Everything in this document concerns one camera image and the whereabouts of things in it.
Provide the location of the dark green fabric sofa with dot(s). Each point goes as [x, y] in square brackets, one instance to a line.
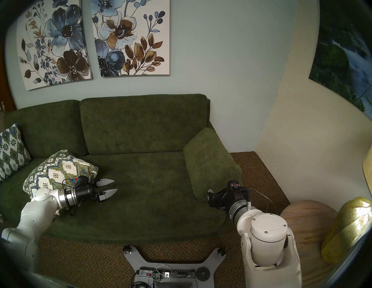
[136, 174]

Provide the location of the round wooden side table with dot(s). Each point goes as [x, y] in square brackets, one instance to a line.
[308, 223]

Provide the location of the yellow speckled lamp base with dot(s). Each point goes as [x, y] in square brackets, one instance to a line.
[345, 229]

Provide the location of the floral canvas with brown leaves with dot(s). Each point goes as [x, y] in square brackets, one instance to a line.
[130, 37]

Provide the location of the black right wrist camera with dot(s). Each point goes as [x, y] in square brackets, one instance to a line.
[234, 185]

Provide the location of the waterfall forest landscape painting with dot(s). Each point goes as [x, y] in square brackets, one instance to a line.
[345, 58]

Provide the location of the black base knob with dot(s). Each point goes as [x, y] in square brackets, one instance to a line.
[221, 251]
[127, 249]

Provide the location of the black power strip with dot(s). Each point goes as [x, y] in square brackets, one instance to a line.
[180, 273]

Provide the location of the black round base disc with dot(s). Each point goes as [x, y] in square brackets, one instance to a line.
[203, 273]

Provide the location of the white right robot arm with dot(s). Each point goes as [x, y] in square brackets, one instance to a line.
[267, 232]

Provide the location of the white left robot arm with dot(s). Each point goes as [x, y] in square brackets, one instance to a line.
[32, 214]

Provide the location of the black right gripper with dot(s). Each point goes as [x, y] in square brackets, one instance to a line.
[223, 199]

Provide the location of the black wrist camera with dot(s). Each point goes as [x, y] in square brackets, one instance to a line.
[234, 185]
[80, 181]

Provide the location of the cream lamp shade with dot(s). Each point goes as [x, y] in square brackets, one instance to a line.
[368, 171]

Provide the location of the floral canvas with brown flower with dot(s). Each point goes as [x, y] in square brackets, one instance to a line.
[58, 43]

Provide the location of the green blue patterned throw pillow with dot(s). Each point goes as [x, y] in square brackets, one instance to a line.
[11, 151]
[55, 171]

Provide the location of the grey robot mobile base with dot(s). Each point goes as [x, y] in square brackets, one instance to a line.
[174, 261]

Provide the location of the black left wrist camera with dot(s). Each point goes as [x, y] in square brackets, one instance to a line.
[80, 181]

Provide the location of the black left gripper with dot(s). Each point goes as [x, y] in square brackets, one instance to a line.
[87, 192]

